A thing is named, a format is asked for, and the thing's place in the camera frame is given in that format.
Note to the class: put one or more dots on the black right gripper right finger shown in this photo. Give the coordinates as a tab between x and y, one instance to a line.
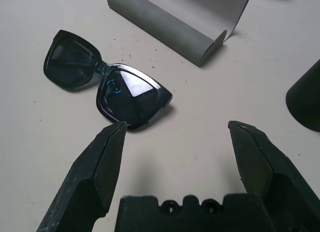
275	182

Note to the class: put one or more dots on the grey glasses case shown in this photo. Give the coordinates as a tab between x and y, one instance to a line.
170	24

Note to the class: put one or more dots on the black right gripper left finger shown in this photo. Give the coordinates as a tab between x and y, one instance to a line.
85	187

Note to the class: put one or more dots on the black plastic cup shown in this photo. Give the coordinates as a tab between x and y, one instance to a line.
307	99

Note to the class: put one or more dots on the black sunglasses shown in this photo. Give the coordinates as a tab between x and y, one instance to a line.
125	99

